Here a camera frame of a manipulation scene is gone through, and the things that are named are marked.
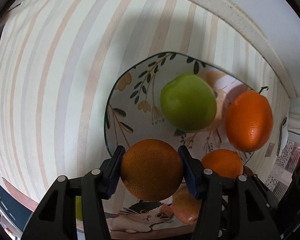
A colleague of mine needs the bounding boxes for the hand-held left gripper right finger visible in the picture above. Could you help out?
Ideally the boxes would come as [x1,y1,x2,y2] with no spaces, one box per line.
[177,145,282,240]

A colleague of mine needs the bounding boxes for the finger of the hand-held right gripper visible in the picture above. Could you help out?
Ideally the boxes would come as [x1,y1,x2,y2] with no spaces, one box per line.
[250,174,280,208]

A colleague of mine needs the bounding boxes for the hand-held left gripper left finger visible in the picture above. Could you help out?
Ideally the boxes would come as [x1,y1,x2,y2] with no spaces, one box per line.
[20,145,126,240]

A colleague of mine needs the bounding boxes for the rough-skinned orange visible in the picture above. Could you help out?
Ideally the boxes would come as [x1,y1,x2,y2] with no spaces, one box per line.
[120,139,185,202]

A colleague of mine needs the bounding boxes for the floral ceramic plate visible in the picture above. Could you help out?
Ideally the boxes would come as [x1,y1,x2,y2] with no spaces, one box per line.
[104,52,256,205]

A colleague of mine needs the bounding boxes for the small orange tangerine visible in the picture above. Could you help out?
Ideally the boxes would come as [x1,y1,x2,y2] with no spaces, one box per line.
[201,149,244,179]

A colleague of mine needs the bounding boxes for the green fruit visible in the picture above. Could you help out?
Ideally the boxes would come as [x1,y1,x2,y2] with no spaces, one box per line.
[76,196,82,220]

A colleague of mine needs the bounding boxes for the large smooth orange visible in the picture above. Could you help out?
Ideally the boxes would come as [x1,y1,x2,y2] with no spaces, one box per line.
[225,90,273,152]

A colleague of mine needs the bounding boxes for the green apple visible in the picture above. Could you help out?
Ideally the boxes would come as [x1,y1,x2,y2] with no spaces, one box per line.
[160,73,217,133]

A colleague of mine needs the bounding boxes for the striped cat-print table mat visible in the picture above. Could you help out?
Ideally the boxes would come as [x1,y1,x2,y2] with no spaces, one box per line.
[0,0,298,240]

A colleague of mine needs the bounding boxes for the dark blue cabinet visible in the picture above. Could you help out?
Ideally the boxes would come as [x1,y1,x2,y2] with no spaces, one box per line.
[0,177,38,230]

